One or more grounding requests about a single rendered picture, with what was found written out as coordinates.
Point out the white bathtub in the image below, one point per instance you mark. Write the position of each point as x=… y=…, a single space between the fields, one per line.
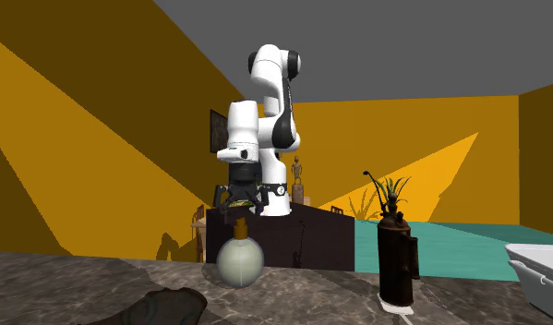
x=539 y=274

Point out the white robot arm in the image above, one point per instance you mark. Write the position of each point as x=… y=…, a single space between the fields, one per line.
x=243 y=123

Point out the dark flat rounded object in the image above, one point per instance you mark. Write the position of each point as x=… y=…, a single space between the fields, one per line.
x=168 y=308

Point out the green patterned flat object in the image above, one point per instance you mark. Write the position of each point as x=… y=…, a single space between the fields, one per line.
x=240 y=204

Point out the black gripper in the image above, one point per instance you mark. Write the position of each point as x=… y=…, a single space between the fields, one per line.
x=244 y=175

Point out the brown figure on pedestal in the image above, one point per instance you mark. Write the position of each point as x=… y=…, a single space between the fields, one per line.
x=297 y=180

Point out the brown wooden chair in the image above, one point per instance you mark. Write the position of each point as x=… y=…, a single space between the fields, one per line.
x=199 y=234

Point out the dark robot stand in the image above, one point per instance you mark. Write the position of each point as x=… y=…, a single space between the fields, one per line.
x=303 y=238

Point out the round glass bottle gold neck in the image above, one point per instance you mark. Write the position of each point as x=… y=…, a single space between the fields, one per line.
x=240 y=263

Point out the dark wall picture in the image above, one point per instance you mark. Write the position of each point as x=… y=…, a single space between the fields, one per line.
x=218 y=133

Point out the green potted plant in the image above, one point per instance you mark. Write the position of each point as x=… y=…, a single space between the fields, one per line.
x=393 y=187

